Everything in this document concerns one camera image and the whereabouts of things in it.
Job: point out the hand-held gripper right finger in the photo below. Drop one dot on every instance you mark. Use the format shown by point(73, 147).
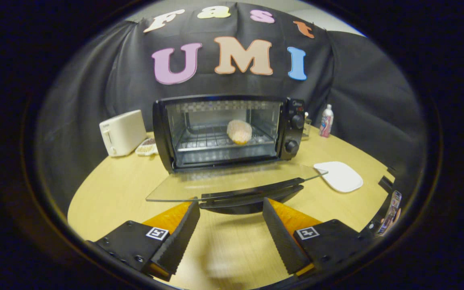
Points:
point(282, 237)

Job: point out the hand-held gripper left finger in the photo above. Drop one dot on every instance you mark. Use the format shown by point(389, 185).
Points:
point(179, 237)

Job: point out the black toaster oven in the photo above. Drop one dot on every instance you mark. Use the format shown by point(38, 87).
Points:
point(294, 129)

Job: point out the sugar-coated bread bun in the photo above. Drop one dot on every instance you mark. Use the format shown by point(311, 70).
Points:
point(239, 131)

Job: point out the white bread toaster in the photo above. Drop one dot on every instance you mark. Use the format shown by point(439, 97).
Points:
point(123, 133)

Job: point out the white square plate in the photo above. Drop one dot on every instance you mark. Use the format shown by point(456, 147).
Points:
point(338, 176)

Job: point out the white divided snack dish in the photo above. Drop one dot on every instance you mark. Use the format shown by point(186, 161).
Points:
point(147, 147)

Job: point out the smartphone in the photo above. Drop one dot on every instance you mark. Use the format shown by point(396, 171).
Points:
point(389, 213)

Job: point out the pink label bottle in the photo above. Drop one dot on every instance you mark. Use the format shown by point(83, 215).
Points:
point(326, 123)

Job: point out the black backdrop cloth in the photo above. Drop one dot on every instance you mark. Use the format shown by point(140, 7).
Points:
point(95, 88)

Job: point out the black table edge bracket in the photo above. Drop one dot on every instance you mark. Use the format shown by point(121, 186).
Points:
point(386, 184)

